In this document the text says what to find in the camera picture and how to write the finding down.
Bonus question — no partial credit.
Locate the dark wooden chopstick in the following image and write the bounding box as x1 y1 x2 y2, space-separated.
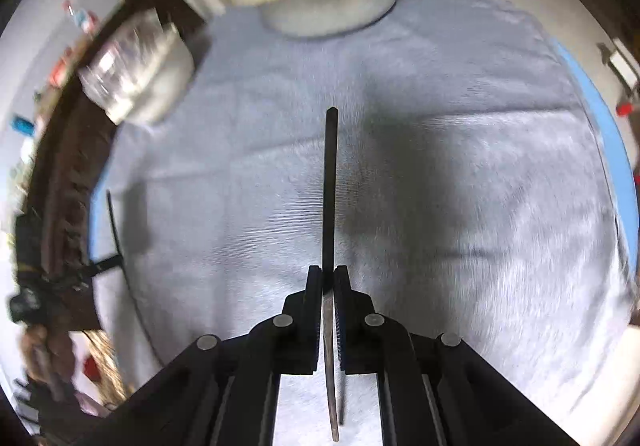
321 107 346 443

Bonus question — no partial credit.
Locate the grey tablecloth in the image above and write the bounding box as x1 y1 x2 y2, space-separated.
90 0 638 446

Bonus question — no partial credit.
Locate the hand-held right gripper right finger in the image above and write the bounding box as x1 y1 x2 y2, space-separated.
334 265 576 446

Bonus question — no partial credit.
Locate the white box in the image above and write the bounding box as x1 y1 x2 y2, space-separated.
597 39 640 91

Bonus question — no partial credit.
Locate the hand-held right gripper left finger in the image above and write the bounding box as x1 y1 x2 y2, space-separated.
70 265 323 446

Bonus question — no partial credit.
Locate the black cable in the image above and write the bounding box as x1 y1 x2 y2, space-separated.
89 190 132 287

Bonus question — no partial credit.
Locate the carved dark wooden sideboard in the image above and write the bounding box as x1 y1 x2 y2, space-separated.
12 0 211 333

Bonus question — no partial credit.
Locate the blue cloth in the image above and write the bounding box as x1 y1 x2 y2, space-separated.
87 40 630 352

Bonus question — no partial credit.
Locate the metal pot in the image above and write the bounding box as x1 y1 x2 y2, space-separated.
260 0 399 38

